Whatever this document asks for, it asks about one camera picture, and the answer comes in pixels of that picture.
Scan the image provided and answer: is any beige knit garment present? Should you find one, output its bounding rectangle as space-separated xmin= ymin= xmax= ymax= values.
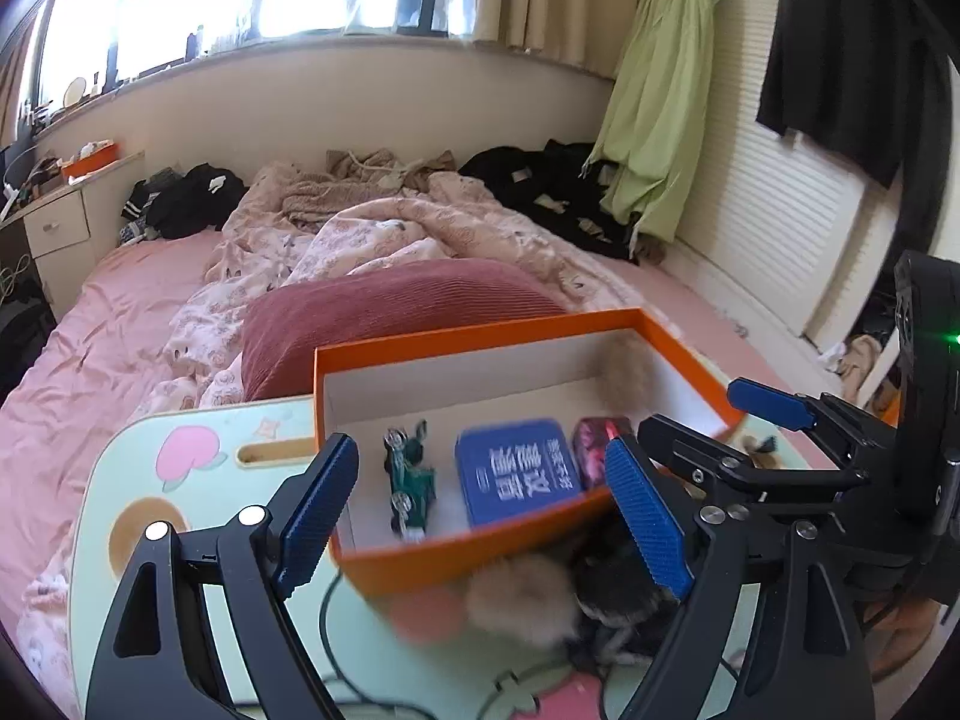
xmin=281 ymin=148 xmax=458 ymax=230

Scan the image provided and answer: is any black striped clothes pile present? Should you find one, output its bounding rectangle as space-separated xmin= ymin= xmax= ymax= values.
xmin=118 ymin=163 xmax=248 ymax=245

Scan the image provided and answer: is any white desk with drawers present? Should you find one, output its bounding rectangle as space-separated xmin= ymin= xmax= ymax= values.
xmin=0 ymin=150 xmax=147 ymax=301

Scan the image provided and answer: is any fluffy fur plush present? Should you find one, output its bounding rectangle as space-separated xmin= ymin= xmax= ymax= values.
xmin=596 ymin=334 xmax=657 ymax=421
xmin=461 ymin=551 xmax=582 ymax=650

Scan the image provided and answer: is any green toy car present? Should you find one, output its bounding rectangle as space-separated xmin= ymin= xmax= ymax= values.
xmin=382 ymin=420 xmax=440 ymax=541

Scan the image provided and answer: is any dark red embossed case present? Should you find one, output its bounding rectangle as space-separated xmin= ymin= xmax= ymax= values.
xmin=571 ymin=416 xmax=638 ymax=492

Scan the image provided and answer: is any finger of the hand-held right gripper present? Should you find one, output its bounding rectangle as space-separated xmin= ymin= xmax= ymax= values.
xmin=726 ymin=377 xmax=899 ymax=471
xmin=636 ymin=411 xmax=857 ymax=502

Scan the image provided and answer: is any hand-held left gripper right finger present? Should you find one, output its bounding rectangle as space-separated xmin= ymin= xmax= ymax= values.
xmin=604 ymin=435 xmax=878 ymax=720

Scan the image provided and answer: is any light green hanging garment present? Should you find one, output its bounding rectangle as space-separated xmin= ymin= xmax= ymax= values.
xmin=589 ymin=0 xmax=728 ymax=245

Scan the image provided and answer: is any beige crumpled cloth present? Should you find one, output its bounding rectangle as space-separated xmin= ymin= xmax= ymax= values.
xmin=821 ymin=334 xmax=901 ymax=410

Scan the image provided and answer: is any pink floral blanket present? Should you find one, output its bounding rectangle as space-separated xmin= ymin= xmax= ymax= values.
xmin=161 ymin=169 xmax=676 ymax=413

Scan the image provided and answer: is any black hanging garment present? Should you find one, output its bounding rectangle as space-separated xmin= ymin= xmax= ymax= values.
xmin=756 ymin=0 xmax=960 ymax=188

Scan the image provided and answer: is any maroon corduroy pillow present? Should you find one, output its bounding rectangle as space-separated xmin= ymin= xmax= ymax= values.
xmin=240 ymin=259 xmax=571 ymax=402

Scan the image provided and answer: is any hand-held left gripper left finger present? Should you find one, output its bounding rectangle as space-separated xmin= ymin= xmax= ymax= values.
xmin=86 ymin=431 xmax=361 ymax=720

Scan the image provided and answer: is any white slatted closet door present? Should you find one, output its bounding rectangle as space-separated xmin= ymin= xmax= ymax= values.
xmin=675 ymin=75 xmax=938 ymax=346

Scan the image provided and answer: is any blue tin box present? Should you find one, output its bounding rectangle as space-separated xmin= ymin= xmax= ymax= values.
xmin=454 ymin=418 xmax=586 ymax=528

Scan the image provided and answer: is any orange tray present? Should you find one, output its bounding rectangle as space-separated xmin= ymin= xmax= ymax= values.
xmin=60 ymin=139 xmax=122 ymax=185

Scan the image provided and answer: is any beige curtain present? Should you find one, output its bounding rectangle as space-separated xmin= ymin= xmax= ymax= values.
xmin=469 ymin=0 xmax=642 ymax=80

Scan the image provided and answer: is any orange cardboard box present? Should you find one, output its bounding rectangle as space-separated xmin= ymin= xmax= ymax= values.
xmin=311 ymin=306 xmax=749 ymax=599

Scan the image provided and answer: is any green cartoon print desktop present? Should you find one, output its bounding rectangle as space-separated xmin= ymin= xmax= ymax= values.
xmin=69 ymin=394 xmax=781 ymax=720

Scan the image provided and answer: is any black lace trimmed cloth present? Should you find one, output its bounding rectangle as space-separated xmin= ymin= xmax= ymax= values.
xmin=566 ymin=525 xmax=683 ymax=665

